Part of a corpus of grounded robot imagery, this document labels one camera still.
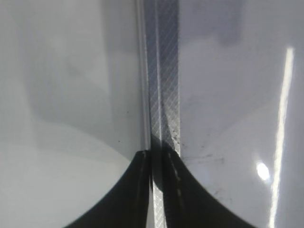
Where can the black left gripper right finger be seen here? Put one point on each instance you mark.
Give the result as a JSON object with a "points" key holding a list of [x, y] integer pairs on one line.
{"points": [[186, 203]]}

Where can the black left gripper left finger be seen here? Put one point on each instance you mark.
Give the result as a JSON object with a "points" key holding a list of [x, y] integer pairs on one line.
{"points": [[126, 204]]}

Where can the white whiteboard with grey frame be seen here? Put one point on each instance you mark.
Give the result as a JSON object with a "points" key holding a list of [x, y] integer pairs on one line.
{"points": [[224, 87]]}

